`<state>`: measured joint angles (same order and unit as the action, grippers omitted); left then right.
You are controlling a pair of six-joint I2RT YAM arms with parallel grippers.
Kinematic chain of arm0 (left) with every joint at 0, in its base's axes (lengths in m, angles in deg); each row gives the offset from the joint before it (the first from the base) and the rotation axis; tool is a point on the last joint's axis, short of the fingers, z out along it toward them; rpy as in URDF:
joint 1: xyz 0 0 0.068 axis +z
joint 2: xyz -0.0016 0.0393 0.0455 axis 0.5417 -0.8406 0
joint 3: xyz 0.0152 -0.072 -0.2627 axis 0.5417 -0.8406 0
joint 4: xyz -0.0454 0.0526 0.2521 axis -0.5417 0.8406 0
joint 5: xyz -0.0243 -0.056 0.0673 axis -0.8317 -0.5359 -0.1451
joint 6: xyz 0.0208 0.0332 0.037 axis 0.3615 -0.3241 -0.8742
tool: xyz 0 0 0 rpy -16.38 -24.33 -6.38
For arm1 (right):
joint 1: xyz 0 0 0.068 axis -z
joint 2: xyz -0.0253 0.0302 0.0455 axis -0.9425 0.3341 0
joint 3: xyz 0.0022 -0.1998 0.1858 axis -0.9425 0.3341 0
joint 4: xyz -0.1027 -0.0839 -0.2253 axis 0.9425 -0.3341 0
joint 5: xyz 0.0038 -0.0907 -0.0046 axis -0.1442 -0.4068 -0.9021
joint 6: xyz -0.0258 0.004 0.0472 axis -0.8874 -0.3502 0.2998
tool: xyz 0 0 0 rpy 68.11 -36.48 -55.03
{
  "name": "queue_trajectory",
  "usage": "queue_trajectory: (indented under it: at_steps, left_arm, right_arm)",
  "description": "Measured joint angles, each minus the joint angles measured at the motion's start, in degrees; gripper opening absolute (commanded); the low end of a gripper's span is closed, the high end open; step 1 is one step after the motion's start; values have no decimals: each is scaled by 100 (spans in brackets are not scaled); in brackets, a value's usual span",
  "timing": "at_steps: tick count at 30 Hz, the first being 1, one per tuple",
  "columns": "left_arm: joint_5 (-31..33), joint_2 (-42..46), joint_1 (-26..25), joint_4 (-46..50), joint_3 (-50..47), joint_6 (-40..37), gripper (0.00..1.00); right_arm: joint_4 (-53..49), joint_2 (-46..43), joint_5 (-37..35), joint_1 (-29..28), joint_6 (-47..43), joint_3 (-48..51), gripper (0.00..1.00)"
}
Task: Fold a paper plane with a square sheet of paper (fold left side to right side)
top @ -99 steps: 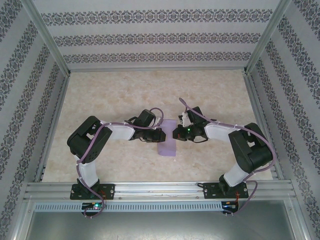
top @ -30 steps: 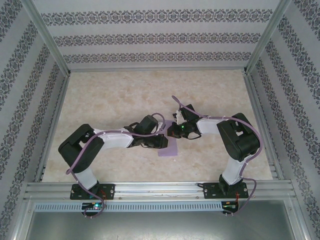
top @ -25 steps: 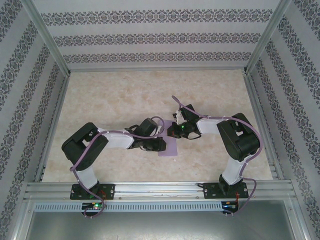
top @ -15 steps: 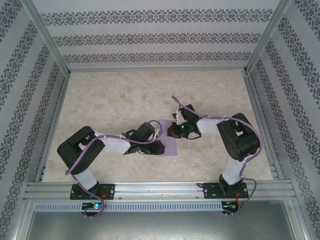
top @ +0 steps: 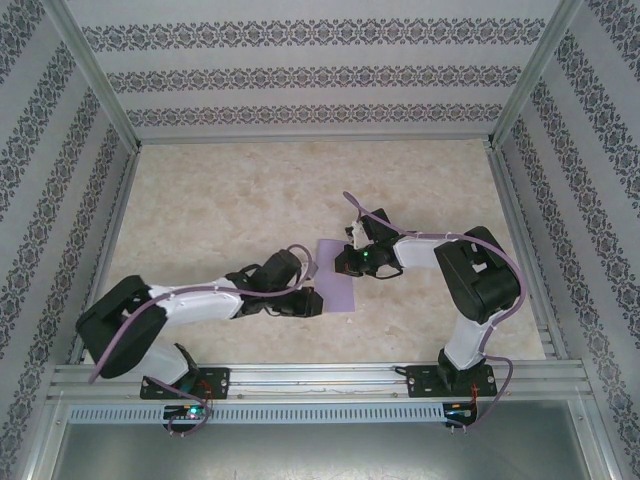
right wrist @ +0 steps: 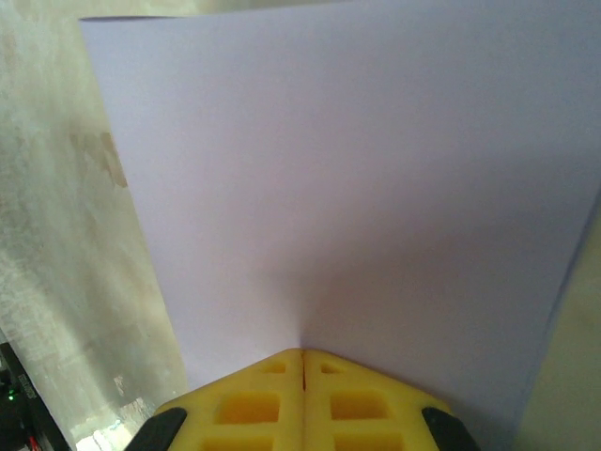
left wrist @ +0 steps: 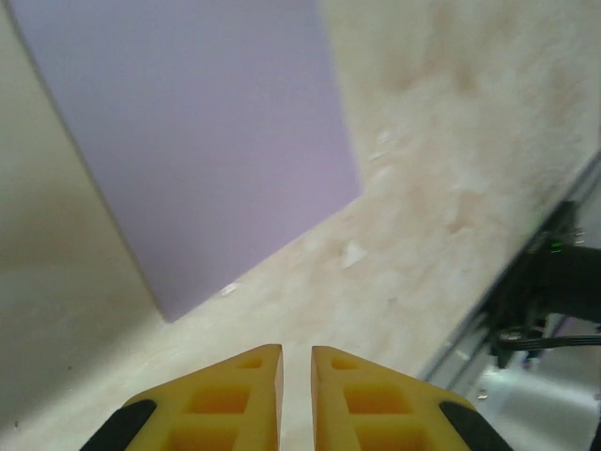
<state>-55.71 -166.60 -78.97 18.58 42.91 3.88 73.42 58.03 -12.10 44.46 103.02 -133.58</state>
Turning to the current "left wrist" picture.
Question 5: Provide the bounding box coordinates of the thin black wire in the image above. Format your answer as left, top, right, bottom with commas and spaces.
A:
497, 331, 601, 351

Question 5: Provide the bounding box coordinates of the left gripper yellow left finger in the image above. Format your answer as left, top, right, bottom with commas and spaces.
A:
84, 343, 285, 451

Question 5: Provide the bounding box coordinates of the grey metal panel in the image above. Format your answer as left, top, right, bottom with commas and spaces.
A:
450, 323, 601, 451

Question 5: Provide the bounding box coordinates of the aluminium mounting rail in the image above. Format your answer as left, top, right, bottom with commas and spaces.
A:
415, 149, 601, 391

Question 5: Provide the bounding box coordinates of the purple paper sheet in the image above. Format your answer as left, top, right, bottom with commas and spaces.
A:
7, 0, 365, 324

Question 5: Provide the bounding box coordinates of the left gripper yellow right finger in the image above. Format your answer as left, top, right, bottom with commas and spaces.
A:
310, 346, 511, 451

